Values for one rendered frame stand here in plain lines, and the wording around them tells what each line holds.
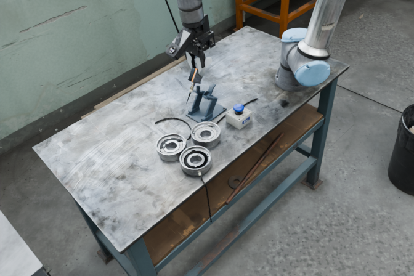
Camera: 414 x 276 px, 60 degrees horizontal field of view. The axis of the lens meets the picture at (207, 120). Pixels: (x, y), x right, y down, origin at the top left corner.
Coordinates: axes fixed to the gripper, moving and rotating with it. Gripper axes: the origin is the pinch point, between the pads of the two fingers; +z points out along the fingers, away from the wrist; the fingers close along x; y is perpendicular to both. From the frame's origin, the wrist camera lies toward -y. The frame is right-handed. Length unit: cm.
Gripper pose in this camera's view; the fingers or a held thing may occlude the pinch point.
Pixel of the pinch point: (196, 73)
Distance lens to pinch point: 126.9
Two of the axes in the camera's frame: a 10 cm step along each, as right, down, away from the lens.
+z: 1.3, 7.0, 7.0
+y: 7.0, -5.6, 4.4
